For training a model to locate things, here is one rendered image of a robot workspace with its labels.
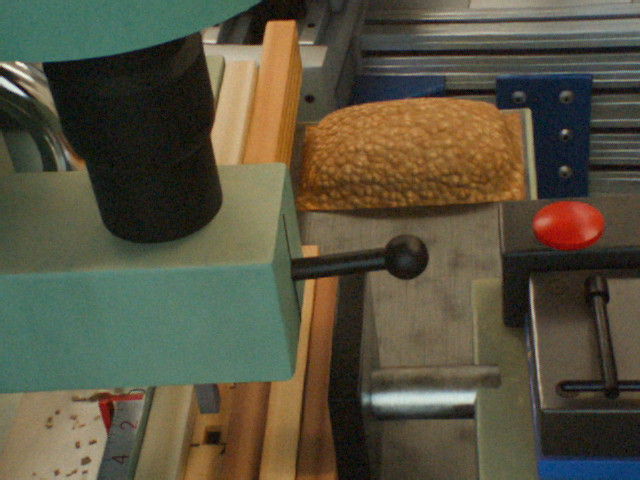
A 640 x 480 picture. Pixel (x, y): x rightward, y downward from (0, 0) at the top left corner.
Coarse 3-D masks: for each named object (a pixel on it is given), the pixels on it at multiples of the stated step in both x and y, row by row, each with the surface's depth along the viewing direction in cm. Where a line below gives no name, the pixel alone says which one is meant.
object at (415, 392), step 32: (352, 288) 64; (352, 320) 62; (352, 352) 60; (352, 384) 59; (384, 384) 63; (416, 384) 63; (448, 384) 63; (480, 384) 63; (352, 416) 59; (384, 416) 64; (416, 416) 64; (448, 416) 63; (352, 448) 60
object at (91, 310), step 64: (0, 192) 60; (64, 192) 59; (256, 192) 58; (0, 256) 56; (64, 256) 56; (128, 256) 55; (192, 256) 55; (256, 256) 55; (0, 320) 57; (64, 320) 57; (128, 320) 57; (192, 320) 56; (256, 320) 56; (0, 384) 60; (64, 384) 59; (128, 384) 59; (192, 384) 59
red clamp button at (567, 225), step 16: (544, 208) 62; (560, 208) 62; (576, 208) 62; (592, 208) 62; (544, 224) 61; (560, 224) 61; (576, 224) 61; (592, 224) 61; (544, 240) 61; (560, 240) 60; (576, 240) 60; (592, 240) 60
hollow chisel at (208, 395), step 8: (200, 384) 63; (208, 384) 63; (216, 384) 64; (200, 392) 64; (208, 392) 64; (216, 392) 64; (200, 400) 64; (208, 400) 64; (216, 400) 64; (200, 408) 65; (208, 408) 64; (216, 408) 64
